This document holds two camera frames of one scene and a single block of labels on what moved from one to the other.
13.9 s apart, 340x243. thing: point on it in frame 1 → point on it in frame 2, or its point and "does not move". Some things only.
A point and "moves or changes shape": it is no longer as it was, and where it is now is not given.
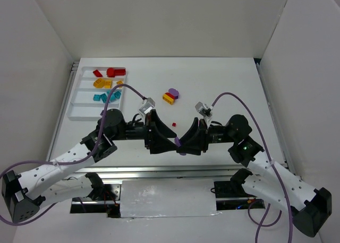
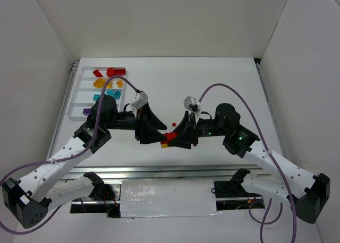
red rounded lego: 170,95 moves or changes shape
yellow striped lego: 120,82 does not move
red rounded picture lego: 110,72 does not move
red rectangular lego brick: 120,72 does not move
